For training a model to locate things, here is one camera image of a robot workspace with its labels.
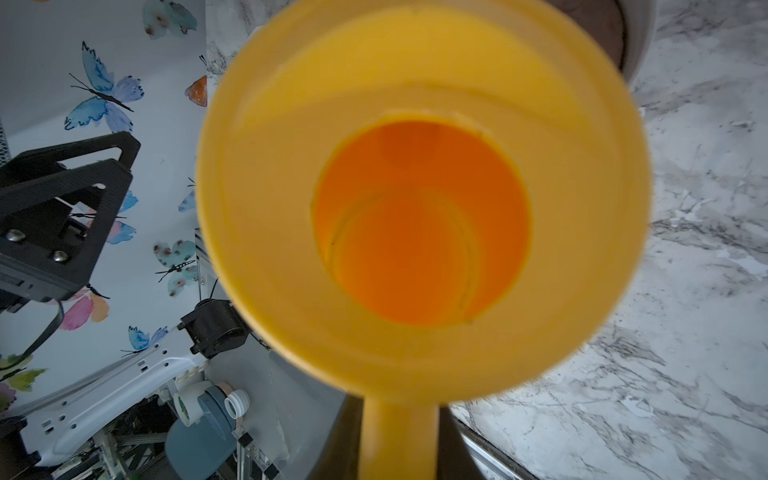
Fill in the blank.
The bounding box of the white pot pink succulent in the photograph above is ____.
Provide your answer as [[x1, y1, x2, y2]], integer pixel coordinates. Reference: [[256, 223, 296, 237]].
[[548, 0, 658, 85]]

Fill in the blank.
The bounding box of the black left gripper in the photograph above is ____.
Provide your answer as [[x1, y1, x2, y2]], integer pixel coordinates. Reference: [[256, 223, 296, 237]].
[[1, 132, 141, 312]]

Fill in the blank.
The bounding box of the yellow plastic watering can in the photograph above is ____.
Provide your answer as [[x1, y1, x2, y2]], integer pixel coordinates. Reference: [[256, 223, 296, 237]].
[[196, 1, 651, 479]]

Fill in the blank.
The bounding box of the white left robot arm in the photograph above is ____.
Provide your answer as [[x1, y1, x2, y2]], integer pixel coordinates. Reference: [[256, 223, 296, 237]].
[[1, 132, 250, 479]]

